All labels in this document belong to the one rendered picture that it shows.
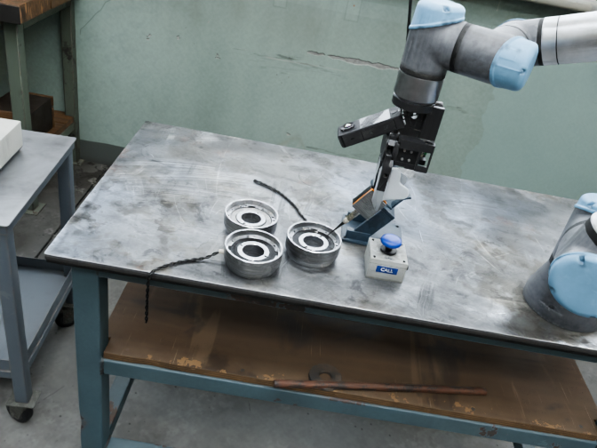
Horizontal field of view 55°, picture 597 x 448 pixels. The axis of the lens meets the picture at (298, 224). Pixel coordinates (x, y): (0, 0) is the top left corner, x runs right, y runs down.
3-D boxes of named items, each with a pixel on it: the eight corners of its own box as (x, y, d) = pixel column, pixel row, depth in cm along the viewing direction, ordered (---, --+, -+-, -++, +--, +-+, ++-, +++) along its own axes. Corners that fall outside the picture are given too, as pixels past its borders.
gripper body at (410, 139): (425, 178, 98) (447, 112, 91) (376, 168, 98) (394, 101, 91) (422, 159, 104) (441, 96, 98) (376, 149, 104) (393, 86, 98)
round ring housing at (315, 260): (337, 275, 106) (341, 257, 104) (281, 265, 105) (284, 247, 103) (338, 243, 115) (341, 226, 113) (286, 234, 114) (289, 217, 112)
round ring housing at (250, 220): (224, 212, 117) (226, 196, 115) (274, 219, 118) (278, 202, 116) (220, 242, 108) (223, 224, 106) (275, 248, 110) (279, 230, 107)
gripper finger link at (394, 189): (401, 221, 102) (416, 173, 98) (370, 214, 102) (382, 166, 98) (401, 214, 105) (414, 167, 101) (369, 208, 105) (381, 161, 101)
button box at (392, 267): (365, 277, 107) (371, 256, 104) (363, 255, 113) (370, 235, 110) (407, 284, 107) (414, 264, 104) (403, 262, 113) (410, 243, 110)
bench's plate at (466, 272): (43, 262, 98) (43, 253, 97) (145, 127, 149) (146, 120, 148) (713, 379, 102) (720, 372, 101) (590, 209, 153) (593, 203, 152)
